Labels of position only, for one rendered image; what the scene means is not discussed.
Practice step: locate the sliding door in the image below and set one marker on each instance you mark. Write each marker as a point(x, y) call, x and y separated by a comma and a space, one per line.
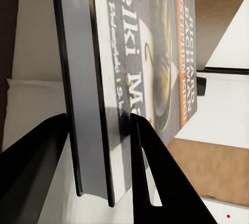
point(217, 172)

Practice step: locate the hardback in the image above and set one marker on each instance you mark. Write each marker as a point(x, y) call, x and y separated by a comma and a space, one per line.
point(120, 57)

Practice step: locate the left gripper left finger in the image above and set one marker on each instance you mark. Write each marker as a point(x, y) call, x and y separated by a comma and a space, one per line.
point(27, 169)

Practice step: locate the bed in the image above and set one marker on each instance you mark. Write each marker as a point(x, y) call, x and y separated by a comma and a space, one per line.
point(31, 91)

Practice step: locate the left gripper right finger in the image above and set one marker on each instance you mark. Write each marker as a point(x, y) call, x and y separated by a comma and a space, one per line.
point(180, 202)

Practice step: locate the table lamp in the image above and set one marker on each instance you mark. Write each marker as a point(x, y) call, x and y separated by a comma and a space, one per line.
point(201, 86)

